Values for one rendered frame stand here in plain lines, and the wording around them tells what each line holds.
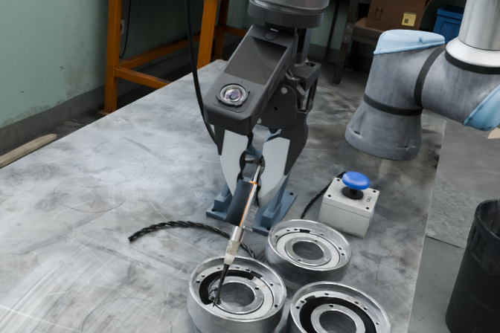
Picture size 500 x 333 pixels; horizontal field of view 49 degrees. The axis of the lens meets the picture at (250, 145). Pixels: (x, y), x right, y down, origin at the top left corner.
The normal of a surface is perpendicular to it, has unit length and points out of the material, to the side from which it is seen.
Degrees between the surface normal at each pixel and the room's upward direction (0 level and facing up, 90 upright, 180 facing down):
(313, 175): 0
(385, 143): 73
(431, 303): 0
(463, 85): 101
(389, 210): 0
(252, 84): 29
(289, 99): 91
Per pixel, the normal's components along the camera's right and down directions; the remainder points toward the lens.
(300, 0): 0.18, 0.46
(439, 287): 0.15, -0.89
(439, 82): -0.64, -0.01
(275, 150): -0.35, 0.36
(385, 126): -0.27, 0.07
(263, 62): 0.00, -0.60
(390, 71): -0.70, 0.21
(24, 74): 0.92, 0.29
